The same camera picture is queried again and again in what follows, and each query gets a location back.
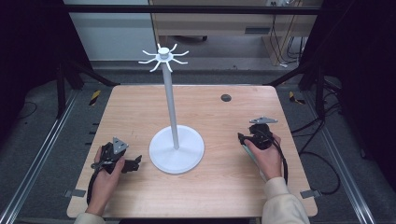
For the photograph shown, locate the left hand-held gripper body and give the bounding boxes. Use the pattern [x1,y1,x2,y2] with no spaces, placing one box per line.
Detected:
[99,136,130,175]

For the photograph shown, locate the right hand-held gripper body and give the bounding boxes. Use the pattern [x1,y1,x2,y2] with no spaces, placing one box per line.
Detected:
[246,117,279,151]

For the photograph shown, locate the pale green strip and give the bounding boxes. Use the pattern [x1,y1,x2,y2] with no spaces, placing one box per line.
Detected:
[242,144,269,182]

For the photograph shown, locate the white hook stand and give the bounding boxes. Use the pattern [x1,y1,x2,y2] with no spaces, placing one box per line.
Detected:
[137,42,205,175]

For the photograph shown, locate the person's right hand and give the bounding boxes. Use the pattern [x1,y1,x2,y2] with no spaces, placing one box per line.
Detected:
[243,133,283,181]

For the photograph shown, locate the person's left hand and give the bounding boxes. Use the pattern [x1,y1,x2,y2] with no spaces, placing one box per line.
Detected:
[85,146,126,217]

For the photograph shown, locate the yellow black striped tape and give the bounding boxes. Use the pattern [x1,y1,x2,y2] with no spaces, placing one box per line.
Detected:
[89,90,102,106]
[288,91,306,105]

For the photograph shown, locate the black metal stand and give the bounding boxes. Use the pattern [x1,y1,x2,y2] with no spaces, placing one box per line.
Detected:
[266,57,328,120]
[55,57,120,119]

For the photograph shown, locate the wooden desk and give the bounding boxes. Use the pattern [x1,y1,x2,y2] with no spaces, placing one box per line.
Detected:
[148,0,323,67]

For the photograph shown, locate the white cabinet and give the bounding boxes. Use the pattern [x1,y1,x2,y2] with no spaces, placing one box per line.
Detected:
[63,0,157,62]

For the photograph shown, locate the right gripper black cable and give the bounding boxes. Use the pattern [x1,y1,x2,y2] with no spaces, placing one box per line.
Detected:
[258,125,290,185]

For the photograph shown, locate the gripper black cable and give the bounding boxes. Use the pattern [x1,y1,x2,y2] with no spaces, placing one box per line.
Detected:
[86,160,108,206]
[258,125,290,185]

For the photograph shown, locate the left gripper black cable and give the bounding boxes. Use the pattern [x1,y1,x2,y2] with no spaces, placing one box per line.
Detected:
[86,160,108,206]

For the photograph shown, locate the grey metal table bracket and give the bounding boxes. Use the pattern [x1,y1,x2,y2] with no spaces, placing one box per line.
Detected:
[64,189,87,199]
[300,189,322,200]

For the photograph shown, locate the metal floor rail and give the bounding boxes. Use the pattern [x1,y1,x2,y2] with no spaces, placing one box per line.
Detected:
[0,89,79,224]
[303,89,376,224]

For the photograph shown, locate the black floor cable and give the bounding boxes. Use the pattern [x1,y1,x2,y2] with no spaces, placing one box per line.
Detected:
[290,102,342,196]

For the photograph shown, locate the bundle of hanging cables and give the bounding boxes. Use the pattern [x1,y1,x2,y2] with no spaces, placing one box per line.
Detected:
[269,13,307,68]

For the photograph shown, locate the black frame bar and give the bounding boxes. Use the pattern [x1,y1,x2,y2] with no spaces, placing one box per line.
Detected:
[62,4,326,16]

